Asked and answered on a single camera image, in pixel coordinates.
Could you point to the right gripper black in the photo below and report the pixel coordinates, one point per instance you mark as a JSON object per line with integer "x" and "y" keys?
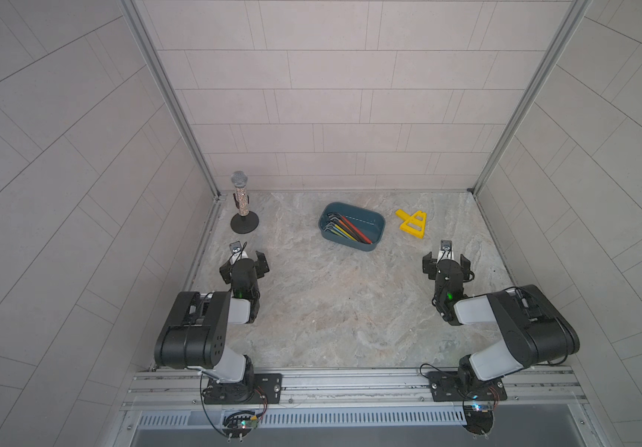
{"x": 432, "y": 264}

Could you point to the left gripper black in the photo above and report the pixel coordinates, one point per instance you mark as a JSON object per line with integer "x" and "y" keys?
{"x": 254, "y": 267}

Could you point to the green handled hex key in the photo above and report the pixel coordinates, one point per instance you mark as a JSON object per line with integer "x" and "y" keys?
{"x": 338, "y": 231}

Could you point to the red handled hex key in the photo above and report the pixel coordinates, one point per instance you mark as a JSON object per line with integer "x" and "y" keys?
{"x": 360, "y": 235}

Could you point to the yellow handled hex key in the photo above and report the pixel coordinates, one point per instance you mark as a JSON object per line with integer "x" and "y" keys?
{"x": 356, "y": 240}

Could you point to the long black hex key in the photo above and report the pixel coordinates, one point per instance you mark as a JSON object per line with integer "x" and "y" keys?
{"x": 344, "y": 229}

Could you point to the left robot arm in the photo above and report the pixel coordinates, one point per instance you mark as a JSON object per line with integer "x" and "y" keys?
{"x": 194, "y": 334}

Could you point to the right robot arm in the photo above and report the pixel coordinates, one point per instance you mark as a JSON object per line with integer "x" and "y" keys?
{"x": 532, "y": 329}

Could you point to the teal plastic storage box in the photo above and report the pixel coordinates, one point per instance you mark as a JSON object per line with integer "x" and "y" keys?
{"x": 372, "y": 224}

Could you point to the glass-top tube on black stand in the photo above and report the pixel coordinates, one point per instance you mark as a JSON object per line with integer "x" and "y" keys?
{"x": 245, "y": 221}

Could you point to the yellow plastic triangle holder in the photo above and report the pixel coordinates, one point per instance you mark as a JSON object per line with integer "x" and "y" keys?
{"x": 413, "y": 224}

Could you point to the right circuit board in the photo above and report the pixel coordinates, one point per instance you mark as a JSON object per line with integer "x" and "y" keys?
{"x": 478, "y": 420}

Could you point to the circuit board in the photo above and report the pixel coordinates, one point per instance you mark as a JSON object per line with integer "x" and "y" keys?
{"x": 478, "y": 420}
{"x": 238, "y": 425}

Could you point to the left circuit board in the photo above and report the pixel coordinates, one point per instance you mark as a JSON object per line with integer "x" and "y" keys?
{"x": 238, "y": 425}

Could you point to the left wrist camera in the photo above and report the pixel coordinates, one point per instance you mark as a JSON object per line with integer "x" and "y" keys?
{"x": 237, "y": 250}

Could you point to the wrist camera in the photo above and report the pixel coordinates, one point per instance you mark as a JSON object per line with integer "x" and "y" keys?
{"x": 237, "y": 250}
{"x": 446, "y": 250}

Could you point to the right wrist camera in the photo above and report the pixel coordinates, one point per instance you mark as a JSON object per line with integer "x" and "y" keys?
{"x": 446, "y": 250}

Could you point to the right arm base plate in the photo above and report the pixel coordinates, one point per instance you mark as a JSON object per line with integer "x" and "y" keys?
{"x": 462, "y": 387}

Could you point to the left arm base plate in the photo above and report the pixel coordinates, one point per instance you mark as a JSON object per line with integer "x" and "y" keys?
{"x": 243, "y": 389}

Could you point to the aluminium front rail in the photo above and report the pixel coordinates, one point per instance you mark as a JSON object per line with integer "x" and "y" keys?
{"x": 288, "y": 388}

